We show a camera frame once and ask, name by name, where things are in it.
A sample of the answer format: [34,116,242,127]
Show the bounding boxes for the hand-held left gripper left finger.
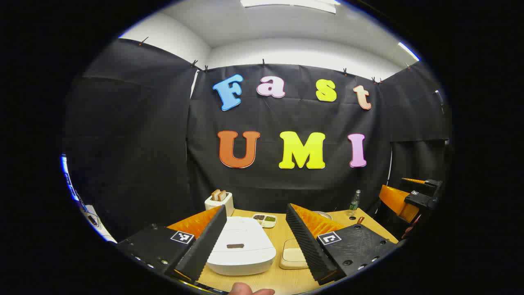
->
[116,205,228,283]

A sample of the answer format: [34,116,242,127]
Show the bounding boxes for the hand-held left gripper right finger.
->
[285,203,399,286]

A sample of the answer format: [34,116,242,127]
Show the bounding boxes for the white rice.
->
[283,244,305,263]

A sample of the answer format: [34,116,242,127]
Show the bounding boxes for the clear rice container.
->
[279,239,310,270]

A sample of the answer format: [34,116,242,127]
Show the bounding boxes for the white rice cooker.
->
[206,216,277,276]

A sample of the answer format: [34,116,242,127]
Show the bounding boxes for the clear bottle green label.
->
[348,189,362,217]

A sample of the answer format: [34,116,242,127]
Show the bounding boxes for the white toaster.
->
[205,192,235,217]

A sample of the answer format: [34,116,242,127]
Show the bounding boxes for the white divided grain dish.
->
[252,213,278,229]

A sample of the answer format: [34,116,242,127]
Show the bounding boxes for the black backdrop cloth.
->
[63,38,453,243]

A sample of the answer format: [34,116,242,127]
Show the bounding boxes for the small ceiling light panel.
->
[398,42,420,62]

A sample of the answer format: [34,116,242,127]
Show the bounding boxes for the large ceiling light panel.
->
[240,0,341,14]

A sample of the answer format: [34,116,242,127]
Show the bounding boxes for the white object with dark cable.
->
[78,201,118,244]

